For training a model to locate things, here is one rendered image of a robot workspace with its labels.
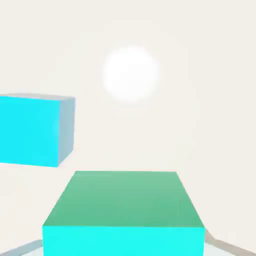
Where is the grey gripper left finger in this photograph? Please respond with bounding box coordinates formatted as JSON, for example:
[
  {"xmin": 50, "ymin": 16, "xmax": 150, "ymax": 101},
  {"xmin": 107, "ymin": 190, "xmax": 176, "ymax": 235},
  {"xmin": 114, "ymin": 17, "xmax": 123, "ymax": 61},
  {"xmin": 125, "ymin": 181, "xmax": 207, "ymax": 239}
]
[{"xmin": 0, "ymin": 239, "xmax": 44, "ymax": 256}]

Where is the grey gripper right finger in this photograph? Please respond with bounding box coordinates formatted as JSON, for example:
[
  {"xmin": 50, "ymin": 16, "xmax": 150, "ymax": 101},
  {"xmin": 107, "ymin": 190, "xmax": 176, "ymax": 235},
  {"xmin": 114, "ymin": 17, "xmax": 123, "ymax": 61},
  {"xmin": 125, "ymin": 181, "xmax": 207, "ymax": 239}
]
[{"xmin": 204, "ymin": 229, "xmax": 256, "ymax": 256}]

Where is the small turquoise cube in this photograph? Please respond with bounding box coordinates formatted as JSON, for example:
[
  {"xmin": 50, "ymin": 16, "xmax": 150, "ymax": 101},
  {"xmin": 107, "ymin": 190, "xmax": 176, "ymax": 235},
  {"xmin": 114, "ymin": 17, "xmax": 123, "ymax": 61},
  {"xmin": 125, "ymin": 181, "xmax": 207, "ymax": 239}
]
[{"xmin": 42, "ymin": 170, "xmax": 206, "ymax": 256}]

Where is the small cyan cube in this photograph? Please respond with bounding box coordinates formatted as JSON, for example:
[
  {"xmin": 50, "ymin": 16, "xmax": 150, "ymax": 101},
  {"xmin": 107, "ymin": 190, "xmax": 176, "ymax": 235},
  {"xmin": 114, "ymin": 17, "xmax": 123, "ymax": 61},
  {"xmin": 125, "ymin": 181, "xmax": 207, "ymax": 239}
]
[{"xmin": 0, "ymin": 92, "xmax": 76, "ymax": 168}]

